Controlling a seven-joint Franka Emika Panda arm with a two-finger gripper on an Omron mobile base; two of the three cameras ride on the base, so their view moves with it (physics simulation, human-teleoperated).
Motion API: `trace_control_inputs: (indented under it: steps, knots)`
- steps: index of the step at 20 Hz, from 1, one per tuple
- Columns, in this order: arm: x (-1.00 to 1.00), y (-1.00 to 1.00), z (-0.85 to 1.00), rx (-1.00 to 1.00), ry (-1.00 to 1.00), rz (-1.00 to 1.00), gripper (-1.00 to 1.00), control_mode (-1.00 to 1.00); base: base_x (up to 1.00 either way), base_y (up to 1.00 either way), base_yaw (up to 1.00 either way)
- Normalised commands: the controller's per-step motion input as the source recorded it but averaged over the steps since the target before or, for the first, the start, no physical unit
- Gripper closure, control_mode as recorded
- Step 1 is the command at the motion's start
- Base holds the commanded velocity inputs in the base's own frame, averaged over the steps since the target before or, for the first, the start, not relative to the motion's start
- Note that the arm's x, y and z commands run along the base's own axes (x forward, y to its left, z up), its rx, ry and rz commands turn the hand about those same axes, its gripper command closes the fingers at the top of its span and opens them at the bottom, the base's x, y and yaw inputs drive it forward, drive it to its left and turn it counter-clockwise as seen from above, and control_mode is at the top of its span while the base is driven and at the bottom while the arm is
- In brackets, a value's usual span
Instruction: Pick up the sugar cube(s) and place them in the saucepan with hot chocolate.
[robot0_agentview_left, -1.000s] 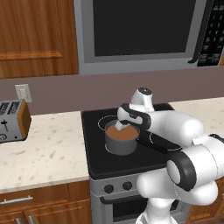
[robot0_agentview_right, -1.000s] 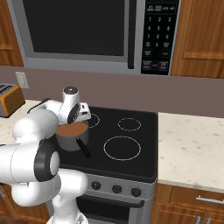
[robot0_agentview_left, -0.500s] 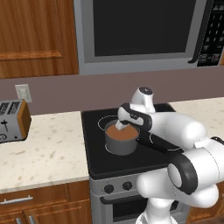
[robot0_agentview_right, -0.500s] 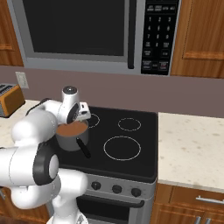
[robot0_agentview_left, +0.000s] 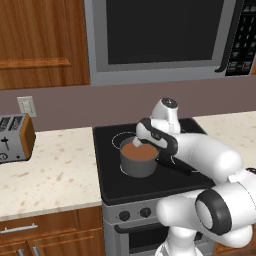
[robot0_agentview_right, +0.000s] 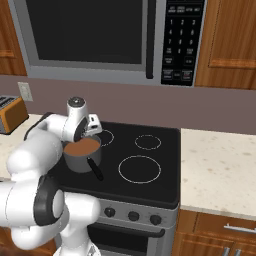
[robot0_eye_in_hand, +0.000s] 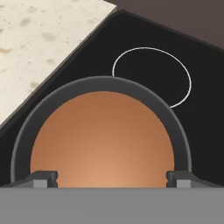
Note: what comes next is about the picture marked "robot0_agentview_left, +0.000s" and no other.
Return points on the microwave door with dark window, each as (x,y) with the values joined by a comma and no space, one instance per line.
(160,30)

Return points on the black oven knob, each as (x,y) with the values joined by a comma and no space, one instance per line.
(145,212)
(124,215)

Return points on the silver toaster with wooden side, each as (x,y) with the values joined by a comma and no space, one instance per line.
(13,140)

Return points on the narrow wooden cupboard panel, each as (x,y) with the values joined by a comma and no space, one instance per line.
(90,218)

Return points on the silver microwave oven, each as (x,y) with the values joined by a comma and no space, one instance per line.
(96,40)

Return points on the oven door with dark window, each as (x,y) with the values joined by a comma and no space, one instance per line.
(140,241)

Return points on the brown hot chocolate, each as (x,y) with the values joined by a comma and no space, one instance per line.
(138,153)

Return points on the silver oven range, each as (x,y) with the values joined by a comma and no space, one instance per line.
(109,215)

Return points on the wooden wall cupboard door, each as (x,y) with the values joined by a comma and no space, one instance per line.
(40,40)

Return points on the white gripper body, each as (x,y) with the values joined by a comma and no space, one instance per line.
(138,141)

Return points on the white wall socket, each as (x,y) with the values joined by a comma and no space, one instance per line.
(27,106)

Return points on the wooden base cupboard door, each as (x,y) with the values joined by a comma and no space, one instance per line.
(8,250)
(73,245)

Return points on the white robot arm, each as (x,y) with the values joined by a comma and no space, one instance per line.
(206,156)

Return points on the wooden drawer front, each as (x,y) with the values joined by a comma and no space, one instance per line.
(50,221)

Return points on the black hob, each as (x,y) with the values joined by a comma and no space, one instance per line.
(113,186)

